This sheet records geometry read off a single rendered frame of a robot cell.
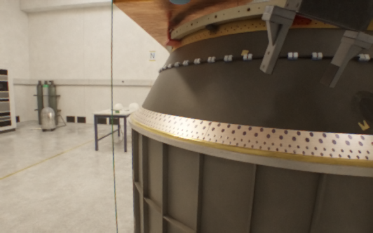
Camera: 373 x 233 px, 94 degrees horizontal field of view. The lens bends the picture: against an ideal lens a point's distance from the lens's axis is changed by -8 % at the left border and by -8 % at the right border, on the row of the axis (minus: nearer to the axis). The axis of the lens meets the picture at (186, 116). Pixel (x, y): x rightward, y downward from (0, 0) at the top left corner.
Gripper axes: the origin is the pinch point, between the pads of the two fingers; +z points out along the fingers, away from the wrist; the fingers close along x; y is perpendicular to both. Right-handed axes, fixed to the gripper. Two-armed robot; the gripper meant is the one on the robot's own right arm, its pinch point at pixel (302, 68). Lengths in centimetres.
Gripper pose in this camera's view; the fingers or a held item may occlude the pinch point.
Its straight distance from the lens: 40.5
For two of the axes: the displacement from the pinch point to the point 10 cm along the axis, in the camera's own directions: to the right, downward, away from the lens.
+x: 9.8, 1.4, 1.3
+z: -1.9, 8.5, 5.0
